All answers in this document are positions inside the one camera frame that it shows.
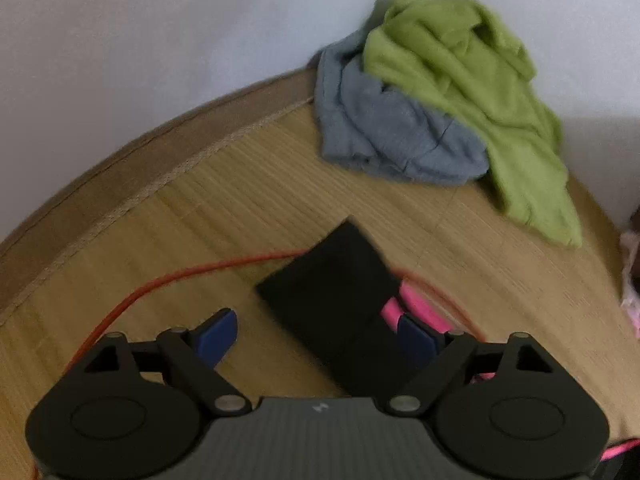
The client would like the orange cord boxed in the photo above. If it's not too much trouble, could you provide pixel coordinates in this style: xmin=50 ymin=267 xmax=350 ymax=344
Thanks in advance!
xmin=30 ymin=251 xmax=484 ymax=480

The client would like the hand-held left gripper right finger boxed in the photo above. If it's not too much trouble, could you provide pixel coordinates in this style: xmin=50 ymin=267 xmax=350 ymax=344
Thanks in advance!
xmin=386 ymin=312 xmax=556 ymax=417

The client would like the grey garment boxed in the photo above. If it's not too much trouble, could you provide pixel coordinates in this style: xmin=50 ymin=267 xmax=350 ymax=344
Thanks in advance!
xmin=313 ymin=0 xmax=491 ymax=187

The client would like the bamboo mat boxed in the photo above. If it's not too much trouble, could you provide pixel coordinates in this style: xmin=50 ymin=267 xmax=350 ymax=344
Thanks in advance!
xmin=0 ymin=66 xmax=640 ymax=480

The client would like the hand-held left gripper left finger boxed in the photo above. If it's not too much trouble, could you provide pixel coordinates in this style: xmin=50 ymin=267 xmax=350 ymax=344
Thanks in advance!
xmin=82 ymin=309 xmax=253 ymax=417

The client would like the black garment with pink trim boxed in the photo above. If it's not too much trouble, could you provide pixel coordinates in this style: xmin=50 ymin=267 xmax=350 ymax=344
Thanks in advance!
xmin=255 ymin=216 xmax=640 ymax=480

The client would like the stack of folded clothes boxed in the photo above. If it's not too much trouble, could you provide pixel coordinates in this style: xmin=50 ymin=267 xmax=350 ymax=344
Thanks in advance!
xmin=619 ymin=227 xmax=640 ymax=338

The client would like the green fleece garment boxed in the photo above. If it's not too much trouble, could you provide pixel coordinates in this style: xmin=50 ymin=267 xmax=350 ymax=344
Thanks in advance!
xmin=362 ymin=0 xmax=584 ymax=249

